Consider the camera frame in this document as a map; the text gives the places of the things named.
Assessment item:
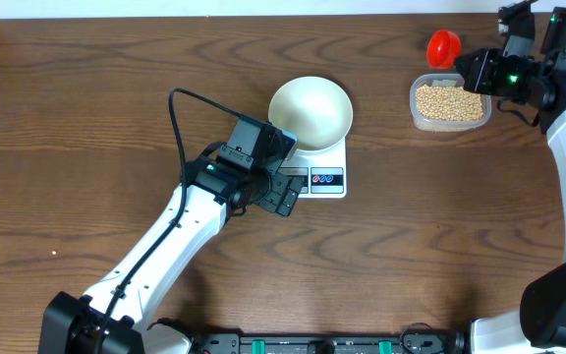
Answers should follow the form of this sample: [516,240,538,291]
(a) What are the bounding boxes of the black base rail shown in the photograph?
[188,329,467,354]

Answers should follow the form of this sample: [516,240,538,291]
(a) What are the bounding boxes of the soybeans in container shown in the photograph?
[415,86,483,122]

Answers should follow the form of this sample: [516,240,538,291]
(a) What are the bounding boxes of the red measuring scoop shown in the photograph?
[426,29,462,69]

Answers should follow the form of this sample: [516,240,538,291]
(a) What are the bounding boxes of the cream bowl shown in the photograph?
[268,77,354,153]

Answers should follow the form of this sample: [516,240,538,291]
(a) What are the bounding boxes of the white digital kitchen scale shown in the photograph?
[279,140,347,199]

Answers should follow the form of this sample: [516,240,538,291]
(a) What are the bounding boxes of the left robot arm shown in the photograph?
[38,142,301,353]

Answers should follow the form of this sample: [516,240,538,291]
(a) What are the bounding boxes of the clear plastic container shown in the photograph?
[410,74,492,133]

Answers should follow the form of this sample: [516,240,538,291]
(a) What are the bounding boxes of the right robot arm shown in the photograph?
[454,1,566,353]

